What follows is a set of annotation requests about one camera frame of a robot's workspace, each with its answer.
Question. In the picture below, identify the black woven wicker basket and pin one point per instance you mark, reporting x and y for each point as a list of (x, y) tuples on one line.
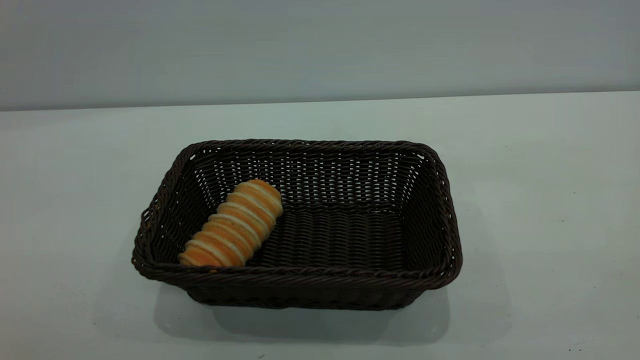
[(345, 235)]

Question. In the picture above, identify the orange ridged bread roll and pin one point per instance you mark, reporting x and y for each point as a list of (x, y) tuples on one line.
[(232, 225)]

